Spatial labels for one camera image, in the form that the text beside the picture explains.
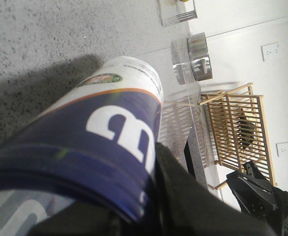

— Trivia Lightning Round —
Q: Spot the lower white wall socket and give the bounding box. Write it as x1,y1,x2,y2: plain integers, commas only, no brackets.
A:
276,142,288,157

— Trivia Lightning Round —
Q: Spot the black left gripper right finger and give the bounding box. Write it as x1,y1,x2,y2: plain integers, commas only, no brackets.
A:
155,143,275,236

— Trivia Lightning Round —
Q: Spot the upper white wall socket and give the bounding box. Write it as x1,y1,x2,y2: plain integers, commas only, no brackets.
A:
261,42,280,62

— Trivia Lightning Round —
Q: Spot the white wall socket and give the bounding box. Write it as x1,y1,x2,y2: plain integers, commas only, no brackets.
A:
276,142,288,157
261,42,280,62

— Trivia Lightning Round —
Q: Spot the white tennis ball can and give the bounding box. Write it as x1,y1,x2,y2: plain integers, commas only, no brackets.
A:
0,56,163,232

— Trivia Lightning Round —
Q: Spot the wooden dish rack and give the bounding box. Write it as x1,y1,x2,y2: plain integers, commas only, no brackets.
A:
199,83,277,186

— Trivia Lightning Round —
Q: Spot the black item in rack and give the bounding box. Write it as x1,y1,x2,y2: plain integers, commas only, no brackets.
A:
236,108,255,150

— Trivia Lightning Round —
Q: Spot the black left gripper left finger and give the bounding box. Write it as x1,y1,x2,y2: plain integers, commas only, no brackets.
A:
29,202,121,236

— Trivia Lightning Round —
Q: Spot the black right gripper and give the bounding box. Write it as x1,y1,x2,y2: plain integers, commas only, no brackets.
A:
227,161,288,236

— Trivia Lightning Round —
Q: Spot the steel round container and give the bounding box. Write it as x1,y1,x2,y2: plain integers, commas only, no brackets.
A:
187,32,213,81

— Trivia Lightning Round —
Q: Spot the clear acrylic holder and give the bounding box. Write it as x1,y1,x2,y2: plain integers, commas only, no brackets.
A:
156,0,198,27

